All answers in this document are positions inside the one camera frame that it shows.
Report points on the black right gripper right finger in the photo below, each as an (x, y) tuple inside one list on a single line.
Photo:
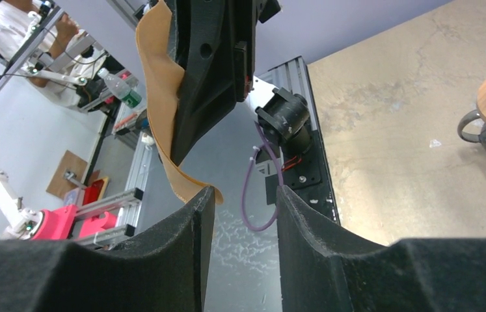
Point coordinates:
[(325, 267)]

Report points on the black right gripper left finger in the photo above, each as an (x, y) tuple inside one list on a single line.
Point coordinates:
[(164, 268)]

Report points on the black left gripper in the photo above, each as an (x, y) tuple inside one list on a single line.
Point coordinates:
[(213, 43)]

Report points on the brown paper coffee filter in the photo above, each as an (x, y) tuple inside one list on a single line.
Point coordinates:
[(163, 78)]

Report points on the pink teleoperation arm base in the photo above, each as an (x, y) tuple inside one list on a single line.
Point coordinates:
[(58, 224)]

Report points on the clear plastic water bottle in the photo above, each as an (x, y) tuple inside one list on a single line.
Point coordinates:
[(119, 88)]

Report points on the aluminium frame rail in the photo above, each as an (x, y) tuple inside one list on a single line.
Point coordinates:
[(127, 205)]

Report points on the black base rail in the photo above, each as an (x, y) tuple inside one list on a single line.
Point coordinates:
[(308, 174)]

